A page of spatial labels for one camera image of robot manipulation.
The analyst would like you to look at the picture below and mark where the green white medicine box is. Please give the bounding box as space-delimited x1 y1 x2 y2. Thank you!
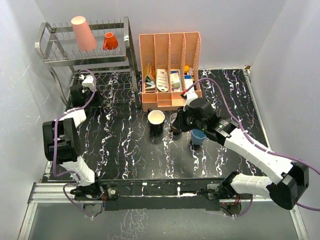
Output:
170 71 181 89

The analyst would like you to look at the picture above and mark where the peach plastic desk organizer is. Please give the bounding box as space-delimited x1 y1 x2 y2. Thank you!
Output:
139 32 202 112

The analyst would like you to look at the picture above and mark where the yellow capped bottle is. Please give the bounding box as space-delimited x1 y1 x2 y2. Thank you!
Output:
184 65 190 73

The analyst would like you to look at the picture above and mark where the orange ceramic mug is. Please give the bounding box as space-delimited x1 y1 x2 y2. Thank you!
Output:
102 32 119 51

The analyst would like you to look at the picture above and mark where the blue white box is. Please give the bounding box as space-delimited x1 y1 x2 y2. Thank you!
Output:
184 75 194 90

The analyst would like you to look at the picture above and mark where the white barcode card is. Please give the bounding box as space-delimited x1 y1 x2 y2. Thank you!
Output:
156 69 169 92

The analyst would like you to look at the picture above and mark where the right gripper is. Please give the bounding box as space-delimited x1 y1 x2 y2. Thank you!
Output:
172 105 206 133

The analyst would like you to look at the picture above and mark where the cream and brown tumbler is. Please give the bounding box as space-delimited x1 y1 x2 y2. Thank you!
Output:
169 113 180 133

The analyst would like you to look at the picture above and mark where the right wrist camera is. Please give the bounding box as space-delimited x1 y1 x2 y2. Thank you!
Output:
181 90 199 111

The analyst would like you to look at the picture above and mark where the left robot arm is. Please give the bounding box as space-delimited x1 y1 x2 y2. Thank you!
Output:
42 83 104 200

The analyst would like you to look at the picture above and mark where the black mug white inside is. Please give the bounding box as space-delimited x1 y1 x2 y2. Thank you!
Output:
147 108 166 133

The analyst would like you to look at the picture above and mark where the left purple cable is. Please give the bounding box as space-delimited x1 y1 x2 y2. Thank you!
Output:
53 69 101 218

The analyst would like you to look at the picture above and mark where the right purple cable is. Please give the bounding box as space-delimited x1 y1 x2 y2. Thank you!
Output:
184 77 320 218

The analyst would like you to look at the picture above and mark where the purple cable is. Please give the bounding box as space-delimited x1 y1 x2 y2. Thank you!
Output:
184 77 320 218
53 69 101 218

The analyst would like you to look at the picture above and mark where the steel two-tier dish rack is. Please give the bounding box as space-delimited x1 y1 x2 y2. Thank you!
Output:
34 16 142 109

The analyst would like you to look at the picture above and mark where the orange booklet stack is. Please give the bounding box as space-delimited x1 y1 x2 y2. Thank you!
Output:
143 63 156 82

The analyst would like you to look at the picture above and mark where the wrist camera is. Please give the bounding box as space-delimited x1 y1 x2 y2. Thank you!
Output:
181 90 199 111
79 74 95 92

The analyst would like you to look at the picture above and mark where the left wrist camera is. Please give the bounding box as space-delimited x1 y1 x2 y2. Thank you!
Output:
79 74 95 92

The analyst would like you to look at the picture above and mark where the blue plastic cup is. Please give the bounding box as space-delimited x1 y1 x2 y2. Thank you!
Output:
191 129 207 146

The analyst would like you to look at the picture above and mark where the tall pink cup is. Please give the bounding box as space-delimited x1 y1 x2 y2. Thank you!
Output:
71 16 97 52

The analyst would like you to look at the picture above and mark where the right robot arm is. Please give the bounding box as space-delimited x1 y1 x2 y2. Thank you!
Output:
172 98 309 210

